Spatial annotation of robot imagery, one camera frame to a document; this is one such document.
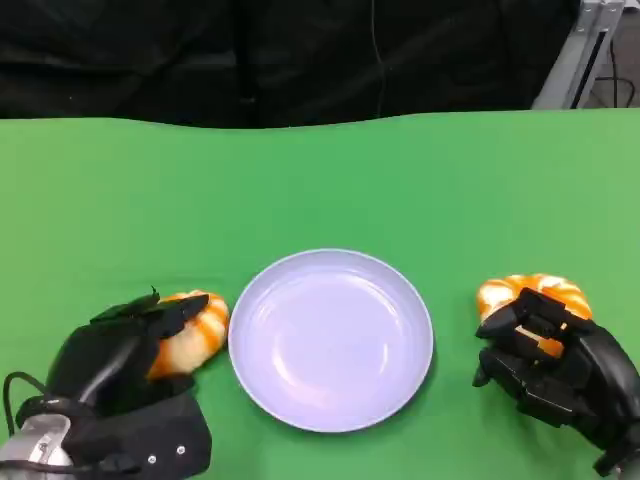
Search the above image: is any lilac plate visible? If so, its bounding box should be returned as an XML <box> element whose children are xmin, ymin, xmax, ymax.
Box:
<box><xmin>227</xmin><ymin>248</ymin><xmax>435</xmax><ymax>434</ymax></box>

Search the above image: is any black floor cable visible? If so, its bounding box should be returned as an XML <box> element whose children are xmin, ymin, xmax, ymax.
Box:
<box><xmin>597</xmin><ymin>29</ymin><xmax>639</xmax><ymax>109</ymax></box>

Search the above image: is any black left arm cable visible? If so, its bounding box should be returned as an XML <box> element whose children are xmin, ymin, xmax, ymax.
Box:
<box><xmin>2</xmin><ymin>370</ymin><xmax>101</xmax><ymax>476</ymax></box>

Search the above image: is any black backdrop curtain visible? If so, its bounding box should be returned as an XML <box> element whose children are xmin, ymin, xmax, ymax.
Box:
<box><xmin>0</xmin><ymin>0</ymin><xmax>584</xmax><ymax>130</ymax></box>

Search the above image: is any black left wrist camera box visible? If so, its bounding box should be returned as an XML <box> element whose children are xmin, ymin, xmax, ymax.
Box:
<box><xmin>62</xmin><ymin>389</ymin><xmax>214</xmax><ymax>479</ymax></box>

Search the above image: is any aluminium frame post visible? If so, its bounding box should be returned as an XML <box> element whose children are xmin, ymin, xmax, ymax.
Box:
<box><xmin>530</xmin><ymin>0</ymin><xmax>626</xmax><ymax>110</ymax></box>

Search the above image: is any orange white toy bread roll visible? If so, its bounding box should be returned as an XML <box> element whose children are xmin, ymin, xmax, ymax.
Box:
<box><xmin>147</xmin><ymin>289</ymin><xmax>231</xmax><ymax>381</ymax></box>
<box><xmin>474</xmin><ymin>273</ymin><xmax>594</xmax><ymax>359</ymax></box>

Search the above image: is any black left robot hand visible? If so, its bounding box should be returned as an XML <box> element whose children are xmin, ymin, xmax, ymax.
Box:
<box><xmin>44</xmin><ymin>285</ymin><xmax>211</xmax><ymax>419</ymax></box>

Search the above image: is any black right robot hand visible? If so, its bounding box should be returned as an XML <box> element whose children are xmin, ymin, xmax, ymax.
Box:
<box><xmin>472</xmin><ymin>287</ymin><xmax>640</xmax><ymax>476</ymax></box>

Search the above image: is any green table cloth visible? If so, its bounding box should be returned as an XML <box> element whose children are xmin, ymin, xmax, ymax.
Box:
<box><xmin>0</xmin><ymin>105</ymin><xmax>640</xmax><ymax>480</ymax></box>

